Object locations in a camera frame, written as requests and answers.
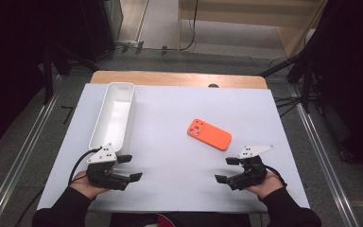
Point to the person's right hand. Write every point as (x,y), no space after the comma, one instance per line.
(267,186)

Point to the white power strip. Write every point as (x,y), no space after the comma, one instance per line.
(127,42)

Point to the white plastic bin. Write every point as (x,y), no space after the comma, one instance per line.
(115,116)

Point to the dark curtain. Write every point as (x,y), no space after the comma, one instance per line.
(353,78)
(12,63)

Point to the orange phone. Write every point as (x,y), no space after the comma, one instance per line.
(211,135)

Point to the red and white item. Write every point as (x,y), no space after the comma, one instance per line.
(165,221)

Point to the person's left hand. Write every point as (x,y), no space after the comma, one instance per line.
(83,184)

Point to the metal floor rail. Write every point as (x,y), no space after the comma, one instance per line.
(324,164)
(19,160)

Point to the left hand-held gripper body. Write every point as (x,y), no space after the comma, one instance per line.
(102,175)

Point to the white table mat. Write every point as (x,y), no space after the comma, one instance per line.
(176,176)

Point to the light wooden shelf frame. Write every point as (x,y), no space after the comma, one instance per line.
(249,14)

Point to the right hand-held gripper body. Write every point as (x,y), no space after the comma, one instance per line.
(252,173)

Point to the black cabinet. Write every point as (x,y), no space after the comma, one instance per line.
(97,28)

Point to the black metal stand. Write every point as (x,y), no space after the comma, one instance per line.
(48,82)

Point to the black tripod stand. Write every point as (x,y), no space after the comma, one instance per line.
(305,91)

